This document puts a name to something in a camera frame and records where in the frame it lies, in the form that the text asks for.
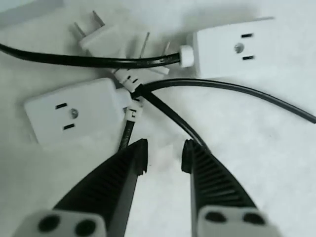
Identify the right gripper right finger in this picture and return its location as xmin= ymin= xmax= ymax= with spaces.
xmin=181 ymin=139 xmax=283 ymax=237

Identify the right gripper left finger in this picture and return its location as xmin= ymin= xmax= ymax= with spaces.
xmin=11 ymin=138 xmax=149 ymax=237

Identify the white outlet socket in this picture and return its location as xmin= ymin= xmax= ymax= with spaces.
xmin=179 ymin=16 xmax=282 ymax=81
xmin=24 ymin=77 xmax=144 ymax=149

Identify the white two-prong plug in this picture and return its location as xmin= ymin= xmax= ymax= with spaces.
xmin=139 ymin=31 xmax=171 ymax=76
xmin=73 ymin=10 xmax=144 ymax=93

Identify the black cable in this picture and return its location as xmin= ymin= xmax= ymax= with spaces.
xmin=135 ymin=78 xmax=316 ymax=124
xmin=0 ymin=42 xmax=185 ymax=69
xmin=118 ymin=118 xmax=136 ymax=152
xmin=140 ymin=88 xmax=209 ymax=152

